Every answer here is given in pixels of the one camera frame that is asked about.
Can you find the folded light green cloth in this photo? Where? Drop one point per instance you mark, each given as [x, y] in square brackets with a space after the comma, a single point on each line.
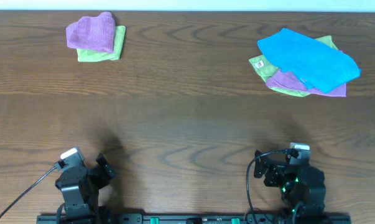
[94, 56]

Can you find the green cloth with label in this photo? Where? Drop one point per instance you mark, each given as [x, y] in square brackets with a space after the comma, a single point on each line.
[263, 67]

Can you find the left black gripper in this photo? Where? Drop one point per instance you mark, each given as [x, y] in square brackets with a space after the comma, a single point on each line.
[89, 172]

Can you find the blue microfiber cloth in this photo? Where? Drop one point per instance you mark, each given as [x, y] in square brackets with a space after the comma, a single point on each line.
[314, 63]

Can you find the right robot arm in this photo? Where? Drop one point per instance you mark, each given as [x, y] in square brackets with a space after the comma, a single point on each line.
[301, 185]

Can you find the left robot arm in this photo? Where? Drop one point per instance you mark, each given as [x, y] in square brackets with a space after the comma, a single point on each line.
[80, 188]

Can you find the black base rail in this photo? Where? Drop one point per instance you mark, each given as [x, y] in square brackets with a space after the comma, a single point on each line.
[136, 218]

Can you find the purple microfiber cloth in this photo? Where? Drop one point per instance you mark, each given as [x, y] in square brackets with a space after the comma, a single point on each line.
[92, 33]

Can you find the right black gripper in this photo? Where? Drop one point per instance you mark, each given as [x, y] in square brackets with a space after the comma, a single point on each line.
[271, 170]

